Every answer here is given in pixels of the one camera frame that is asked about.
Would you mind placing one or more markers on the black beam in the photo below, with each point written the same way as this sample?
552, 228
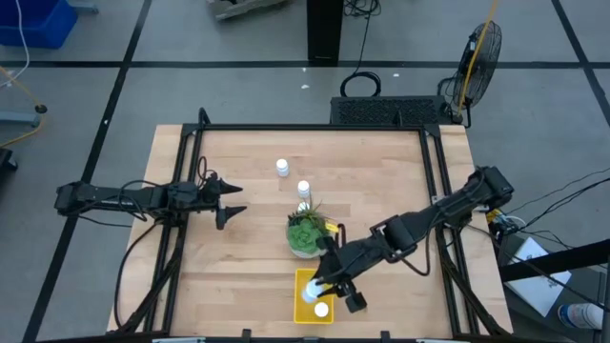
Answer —
553, 260

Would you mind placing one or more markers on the silver frame bracket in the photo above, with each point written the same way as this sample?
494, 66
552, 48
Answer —
178, 340
443, 340

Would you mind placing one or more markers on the grey metal base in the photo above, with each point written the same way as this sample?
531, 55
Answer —
238, 8

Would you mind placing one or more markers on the white pill bottle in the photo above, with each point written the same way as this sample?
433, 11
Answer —
282, 167
311, 291
303, 189
321, 309

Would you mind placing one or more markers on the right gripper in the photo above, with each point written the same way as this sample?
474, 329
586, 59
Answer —
345, 262

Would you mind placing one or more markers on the yellow tag on gripper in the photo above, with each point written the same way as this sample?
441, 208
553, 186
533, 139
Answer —
332, 227

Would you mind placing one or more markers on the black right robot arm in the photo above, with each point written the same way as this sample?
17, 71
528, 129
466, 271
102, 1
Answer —
457, 200

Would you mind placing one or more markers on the black floor object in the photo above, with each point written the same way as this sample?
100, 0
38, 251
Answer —
6, 159

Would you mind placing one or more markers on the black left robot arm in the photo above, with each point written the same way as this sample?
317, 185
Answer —
105, 196

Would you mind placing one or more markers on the white blue can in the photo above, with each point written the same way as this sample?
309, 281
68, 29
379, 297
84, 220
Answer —
579, 315

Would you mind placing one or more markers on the white paper sheet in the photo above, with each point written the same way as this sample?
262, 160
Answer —
538, 286

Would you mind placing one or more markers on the artificial plant in patterned pot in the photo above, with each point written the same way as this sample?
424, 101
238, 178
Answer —
305, 236

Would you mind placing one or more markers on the yellow plastic basket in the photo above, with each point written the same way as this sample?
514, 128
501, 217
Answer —
302, 312

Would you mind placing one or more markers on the black floor fan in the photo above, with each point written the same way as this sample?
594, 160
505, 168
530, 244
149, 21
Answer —
488, 57

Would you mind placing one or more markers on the black pillar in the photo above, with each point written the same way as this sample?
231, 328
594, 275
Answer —
324, 28

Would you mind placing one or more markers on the blue plastic bin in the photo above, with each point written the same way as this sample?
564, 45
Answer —
43, 24

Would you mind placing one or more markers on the grey stand leg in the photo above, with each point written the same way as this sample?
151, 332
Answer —
19, 119

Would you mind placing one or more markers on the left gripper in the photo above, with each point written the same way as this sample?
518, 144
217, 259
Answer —
212, 193

